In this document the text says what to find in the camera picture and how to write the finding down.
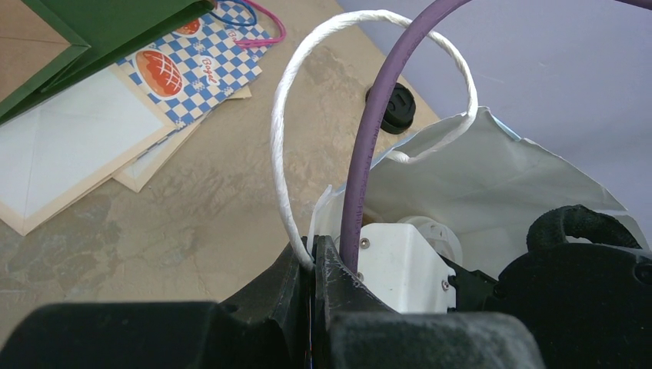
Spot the checkered patterned paper bag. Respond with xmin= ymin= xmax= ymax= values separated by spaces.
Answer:
xmin=117 ymin=1 xmax=285 ymax=128

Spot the green paper bag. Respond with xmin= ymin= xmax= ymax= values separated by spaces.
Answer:
xmin=1 ymin=0 xmax=214 ymax=122

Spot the white cup lid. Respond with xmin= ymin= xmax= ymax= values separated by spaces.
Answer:
xmin=398 ymin=216 xmax=463 ymax=265

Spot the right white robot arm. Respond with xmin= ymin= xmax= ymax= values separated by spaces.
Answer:
xmin=447 ymin=204 xmax=651 ymax=368

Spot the cream paper bag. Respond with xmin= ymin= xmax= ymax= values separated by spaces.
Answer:
xmin=0 ymin=63 xmax=253 ymax=238

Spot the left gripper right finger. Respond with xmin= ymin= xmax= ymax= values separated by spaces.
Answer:
xmin=311 ymin=236 xmax=544 ymax=368

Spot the light blue paper bag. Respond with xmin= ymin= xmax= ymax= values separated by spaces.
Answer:
xmin=270 ymin=8 xmax=650 ymax=281

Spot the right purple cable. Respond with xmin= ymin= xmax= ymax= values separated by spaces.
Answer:
xmin=338 ymin=0 xmax=652 ymax=276

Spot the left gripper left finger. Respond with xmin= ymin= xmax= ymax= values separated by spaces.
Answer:
xmin=1 ymin=248 xmax=308 ymax=368

